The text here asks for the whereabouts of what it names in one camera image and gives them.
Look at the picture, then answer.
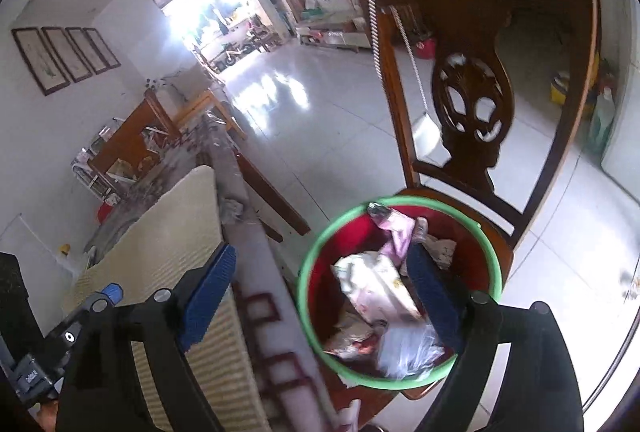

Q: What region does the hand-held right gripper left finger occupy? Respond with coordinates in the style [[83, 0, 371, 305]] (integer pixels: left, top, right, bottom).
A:
[[54, 243, 238, 432]]

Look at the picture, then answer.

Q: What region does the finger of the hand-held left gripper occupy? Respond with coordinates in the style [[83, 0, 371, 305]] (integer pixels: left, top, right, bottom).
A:
[[42, 282, 125, 365]]

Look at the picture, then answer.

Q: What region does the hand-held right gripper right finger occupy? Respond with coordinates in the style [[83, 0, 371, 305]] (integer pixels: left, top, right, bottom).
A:
[[405, 242, 585, 432]]

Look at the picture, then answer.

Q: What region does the grey red paper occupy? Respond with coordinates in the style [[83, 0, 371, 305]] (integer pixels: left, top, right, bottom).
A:
[[424, 236, 458, 270]]

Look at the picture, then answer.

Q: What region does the cream paper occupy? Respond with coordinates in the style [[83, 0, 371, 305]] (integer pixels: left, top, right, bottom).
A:
[[331, 251, 425, 324]]

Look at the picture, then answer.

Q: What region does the pink plastic bag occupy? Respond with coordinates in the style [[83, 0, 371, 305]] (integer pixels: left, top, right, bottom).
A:
[[376, 208, 430, 277]]

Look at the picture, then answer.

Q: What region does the white red paper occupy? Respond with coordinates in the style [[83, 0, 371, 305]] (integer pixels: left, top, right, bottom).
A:
[[324, 311, 388, 359]]

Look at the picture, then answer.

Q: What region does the dark shiny packet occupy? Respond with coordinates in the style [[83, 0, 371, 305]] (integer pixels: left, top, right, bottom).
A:
[[366, 201, 397, 225]]

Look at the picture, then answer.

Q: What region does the red bucket with green rim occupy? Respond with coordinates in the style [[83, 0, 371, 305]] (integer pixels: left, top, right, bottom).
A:
[[297, 196, 503, 390]]

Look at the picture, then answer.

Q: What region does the yellow white striped cloth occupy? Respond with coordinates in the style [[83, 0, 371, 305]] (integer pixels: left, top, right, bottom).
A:
[[62, 164, 266, 432]]

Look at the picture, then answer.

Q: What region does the white step ladder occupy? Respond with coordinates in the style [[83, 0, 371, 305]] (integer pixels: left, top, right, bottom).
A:
[[71, 127, 118, 205]]

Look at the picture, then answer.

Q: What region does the wooden dining chair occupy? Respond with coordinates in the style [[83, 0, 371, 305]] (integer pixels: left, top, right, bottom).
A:
[[89, 88, 182, 194]]

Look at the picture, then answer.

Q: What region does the yellow plastic bucket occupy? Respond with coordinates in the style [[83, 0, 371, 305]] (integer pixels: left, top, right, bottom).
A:
[[549, 72, 571, 106]]

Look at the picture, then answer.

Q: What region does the green detergent bottle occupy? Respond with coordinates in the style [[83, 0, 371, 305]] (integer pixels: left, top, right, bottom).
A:
[[589, 87, 617, 155]]

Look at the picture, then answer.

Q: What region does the wooden television cabinet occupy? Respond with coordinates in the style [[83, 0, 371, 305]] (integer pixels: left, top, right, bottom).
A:
[[295, 9, 373, 54]]

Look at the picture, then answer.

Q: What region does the white beaded cord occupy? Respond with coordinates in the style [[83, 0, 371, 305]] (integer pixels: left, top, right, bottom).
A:
[[364, 0, 431, 115]]

